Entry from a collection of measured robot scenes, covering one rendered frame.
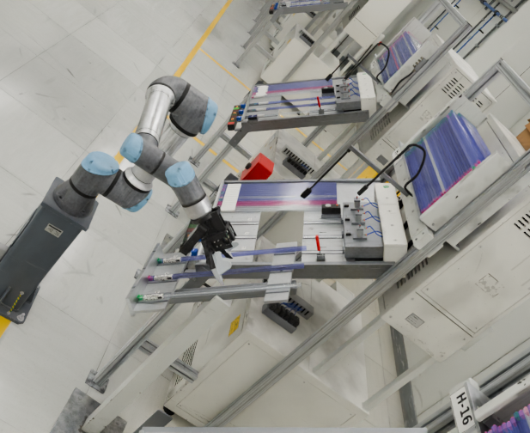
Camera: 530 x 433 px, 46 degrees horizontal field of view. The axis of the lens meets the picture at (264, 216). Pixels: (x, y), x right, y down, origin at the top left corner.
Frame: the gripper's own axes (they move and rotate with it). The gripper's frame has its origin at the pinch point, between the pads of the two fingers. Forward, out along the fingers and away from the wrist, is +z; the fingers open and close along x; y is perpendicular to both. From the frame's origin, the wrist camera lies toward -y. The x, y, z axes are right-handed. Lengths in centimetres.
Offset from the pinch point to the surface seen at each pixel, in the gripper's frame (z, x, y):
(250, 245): 17, 51, -8
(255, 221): 16, 69, -9
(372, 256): 33, 41, 34
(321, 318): 76, 79, -5
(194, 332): 20.9, 8.2, -23.8
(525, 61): 86, 359, 149
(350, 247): 26, 41, 28
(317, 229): 26, 63, 15
